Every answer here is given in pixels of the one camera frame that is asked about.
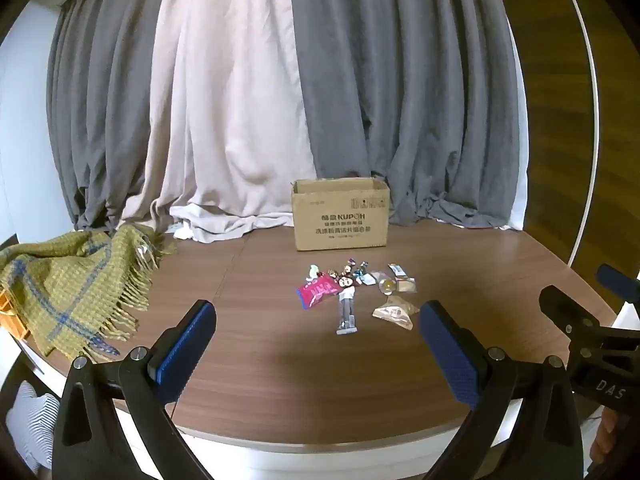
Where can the pink snack packet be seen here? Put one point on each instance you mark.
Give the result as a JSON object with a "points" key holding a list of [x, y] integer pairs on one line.
{"points": [[315, 292]]}

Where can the white gold snack packet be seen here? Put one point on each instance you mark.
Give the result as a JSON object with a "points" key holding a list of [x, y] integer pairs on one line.
{"points": [[398, 270]]}

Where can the white sheer curtain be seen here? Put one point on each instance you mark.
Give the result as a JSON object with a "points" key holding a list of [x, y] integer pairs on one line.
{"points": [[220, 222]]}

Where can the brown cardboard box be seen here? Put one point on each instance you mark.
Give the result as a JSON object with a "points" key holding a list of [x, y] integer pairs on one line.
{"points": [[340, 220]]}

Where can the blue foil candy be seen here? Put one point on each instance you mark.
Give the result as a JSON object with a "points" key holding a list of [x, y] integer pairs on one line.
{"points": [[358, 273]]}

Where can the clear snack packet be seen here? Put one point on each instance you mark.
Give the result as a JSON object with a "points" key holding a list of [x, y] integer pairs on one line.
{"points": [[372, 278]]}

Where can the grey curtain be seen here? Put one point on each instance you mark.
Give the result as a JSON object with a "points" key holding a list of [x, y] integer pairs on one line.
{"points": [[410, 85], [110, 100]]}

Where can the yellow plaid fringed blanket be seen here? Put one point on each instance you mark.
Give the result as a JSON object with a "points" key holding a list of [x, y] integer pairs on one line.
{"points": [[65, 285]]}

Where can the white striped cloth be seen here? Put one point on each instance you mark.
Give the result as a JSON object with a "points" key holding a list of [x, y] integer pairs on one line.
{"points": [[27, 415]]}

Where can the person's right hand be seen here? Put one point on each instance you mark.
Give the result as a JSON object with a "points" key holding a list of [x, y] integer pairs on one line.
{"points": [[607, 435]]}

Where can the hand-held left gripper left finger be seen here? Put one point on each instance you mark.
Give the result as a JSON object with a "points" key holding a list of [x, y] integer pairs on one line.
{"points": [[182, 350]]}

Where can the white hoop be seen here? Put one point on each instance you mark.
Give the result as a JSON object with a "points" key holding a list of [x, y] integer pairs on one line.
{"points": [[595, 85]]}

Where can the orange box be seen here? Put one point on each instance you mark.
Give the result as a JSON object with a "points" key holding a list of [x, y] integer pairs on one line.
{"points": [[7, 317]]}

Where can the crinkled beige snack packet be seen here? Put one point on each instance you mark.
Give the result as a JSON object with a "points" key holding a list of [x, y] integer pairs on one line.
{"points": [[395, 312]]}

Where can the beige curtain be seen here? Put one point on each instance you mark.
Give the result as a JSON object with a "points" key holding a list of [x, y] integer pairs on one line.
{"points": [[225, 85]]}

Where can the round golden candy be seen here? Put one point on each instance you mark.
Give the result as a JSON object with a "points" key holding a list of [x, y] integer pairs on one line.
{"points": [[386, 287]]}

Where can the tan square snack packet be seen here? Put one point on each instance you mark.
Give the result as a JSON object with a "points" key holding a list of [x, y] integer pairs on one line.
{"points": [[406, 285]]}

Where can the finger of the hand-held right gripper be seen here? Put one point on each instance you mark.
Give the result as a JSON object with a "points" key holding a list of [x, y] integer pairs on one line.
{"points": [[560, 305], [615, 280]]}

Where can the white wrapped candy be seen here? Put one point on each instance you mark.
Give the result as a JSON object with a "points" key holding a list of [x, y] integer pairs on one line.
{"points": [[313, 272]]}

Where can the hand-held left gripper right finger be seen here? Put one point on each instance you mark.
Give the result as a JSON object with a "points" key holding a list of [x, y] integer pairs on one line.
{"points": [[450, 350]]}

